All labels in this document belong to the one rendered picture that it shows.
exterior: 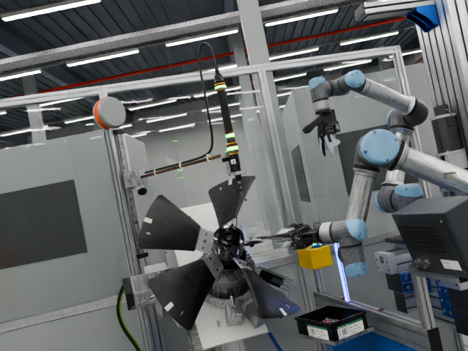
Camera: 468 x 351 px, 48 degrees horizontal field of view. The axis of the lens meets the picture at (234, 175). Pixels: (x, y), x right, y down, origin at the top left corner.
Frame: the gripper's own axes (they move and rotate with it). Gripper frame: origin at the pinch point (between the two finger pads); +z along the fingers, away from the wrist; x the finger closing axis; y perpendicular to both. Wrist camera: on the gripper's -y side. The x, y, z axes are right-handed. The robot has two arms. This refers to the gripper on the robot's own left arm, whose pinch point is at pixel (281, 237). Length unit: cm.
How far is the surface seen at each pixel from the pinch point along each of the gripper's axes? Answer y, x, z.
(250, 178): -13.1, -23.7, 16.8
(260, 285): 17.3, 12.5, 1.5
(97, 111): 2, -72, 83
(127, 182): 2, -35, 75
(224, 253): 18.3, -0.9, 13.5
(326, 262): -37.0, 22.1, 5.9
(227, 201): -3.2, -17.1, 23.9
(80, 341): 25, 33, 112
